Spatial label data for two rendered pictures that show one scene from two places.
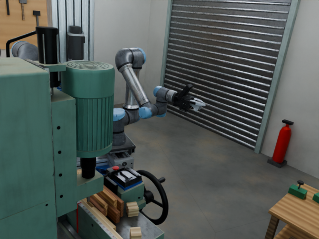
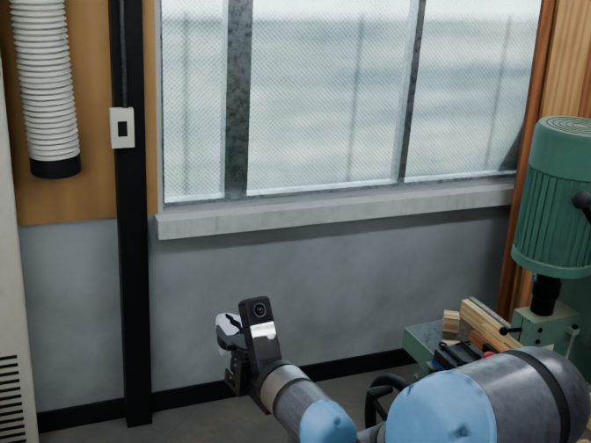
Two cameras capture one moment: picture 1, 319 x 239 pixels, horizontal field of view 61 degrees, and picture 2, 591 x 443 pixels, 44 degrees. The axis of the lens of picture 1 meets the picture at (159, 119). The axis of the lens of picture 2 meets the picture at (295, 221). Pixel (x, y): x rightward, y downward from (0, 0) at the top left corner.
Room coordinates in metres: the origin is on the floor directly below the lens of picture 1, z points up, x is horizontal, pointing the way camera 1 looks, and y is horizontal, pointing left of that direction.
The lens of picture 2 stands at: (2.47, 0.26, 1.86)
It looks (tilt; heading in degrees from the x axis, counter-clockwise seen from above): 23 degrees down; 201
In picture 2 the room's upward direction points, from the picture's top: 4 degrees clockwise
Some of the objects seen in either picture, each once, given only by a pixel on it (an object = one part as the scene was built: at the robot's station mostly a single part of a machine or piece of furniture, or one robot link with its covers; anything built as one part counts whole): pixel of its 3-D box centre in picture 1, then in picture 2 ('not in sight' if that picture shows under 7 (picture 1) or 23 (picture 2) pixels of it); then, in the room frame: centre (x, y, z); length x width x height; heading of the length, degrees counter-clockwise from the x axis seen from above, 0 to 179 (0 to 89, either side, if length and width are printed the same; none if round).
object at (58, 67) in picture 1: (46, 57); not in sight; (0.80, 0.35, 1.53); 0.08 x 0.08 x 0.17; 47
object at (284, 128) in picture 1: (282, 142); not in sight; (3.21, -1.60, 0.30); 0.19 x 0.18 x 0.60; 134
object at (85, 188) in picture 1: (83, 186); (544, 327); (0.89, 0.27, 1.03); 0.14 x 0.07 x 0.09; 137
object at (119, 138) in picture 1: (115, 134); not in sight; (1.73, 0.30, 0.87); 0.15 x 0.15 x 0.10
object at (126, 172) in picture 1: (123, 175); (470, 363); (1.06, 0.14, 0.99); 0.13 x 0.11 x 0.06; 47
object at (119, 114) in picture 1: (117, 119); not in sight; (1.74, 0.29, 0.98); 0.13 x 0.12 x 0.14; 144
